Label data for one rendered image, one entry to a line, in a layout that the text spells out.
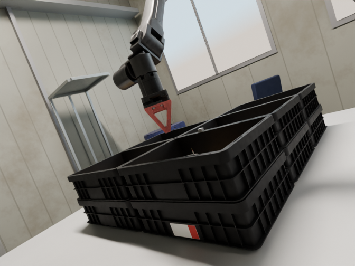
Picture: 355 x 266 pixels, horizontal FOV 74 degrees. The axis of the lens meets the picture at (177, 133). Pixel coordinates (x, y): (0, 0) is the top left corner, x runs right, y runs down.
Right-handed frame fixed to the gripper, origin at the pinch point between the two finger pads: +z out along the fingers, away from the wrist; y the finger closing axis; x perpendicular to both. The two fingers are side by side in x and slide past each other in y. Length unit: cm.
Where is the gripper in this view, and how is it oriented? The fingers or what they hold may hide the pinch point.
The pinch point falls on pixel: (166, 129)
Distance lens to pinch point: 61.1
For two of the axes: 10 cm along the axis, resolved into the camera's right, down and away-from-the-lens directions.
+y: 0.5, 0.4, -10.0
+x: 9.4, -3.5, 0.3
